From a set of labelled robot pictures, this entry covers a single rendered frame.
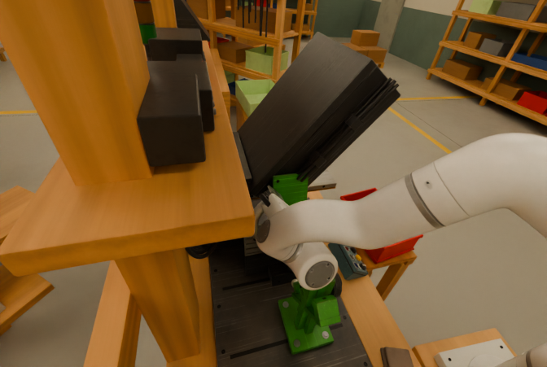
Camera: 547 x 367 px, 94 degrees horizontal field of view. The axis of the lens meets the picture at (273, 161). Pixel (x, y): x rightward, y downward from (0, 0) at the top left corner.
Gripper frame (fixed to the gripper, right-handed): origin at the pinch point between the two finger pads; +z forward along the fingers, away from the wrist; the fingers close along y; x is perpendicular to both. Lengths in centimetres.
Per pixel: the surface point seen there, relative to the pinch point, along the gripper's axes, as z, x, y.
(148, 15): 9, -15, 54
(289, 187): 2.7, -6.2, -3.4
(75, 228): -38, 9, 37
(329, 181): 15.9, -17.5, -22.9
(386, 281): 15, -2, -91
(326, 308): -25.4, 7.9, -16.3
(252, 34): 260, -96, 17
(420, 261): 59, -27, -176
